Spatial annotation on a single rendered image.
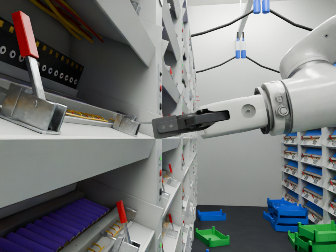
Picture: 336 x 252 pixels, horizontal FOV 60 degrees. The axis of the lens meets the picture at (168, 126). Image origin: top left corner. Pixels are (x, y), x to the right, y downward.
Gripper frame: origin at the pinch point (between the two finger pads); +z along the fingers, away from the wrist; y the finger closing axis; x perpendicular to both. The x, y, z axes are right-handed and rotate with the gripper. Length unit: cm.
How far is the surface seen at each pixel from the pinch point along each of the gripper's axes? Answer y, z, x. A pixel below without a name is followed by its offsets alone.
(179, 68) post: 86, 0, 31
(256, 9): 198, -67, 96
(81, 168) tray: -20.7, 6.3, -3.6
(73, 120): -15.1, 8.9, 1.9
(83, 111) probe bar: -8.2, 10.4, 3.9
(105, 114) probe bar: 0.5, 10.1, 4.1
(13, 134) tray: -31.2, 5.4, -0.6
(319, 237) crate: 167, -71, -83
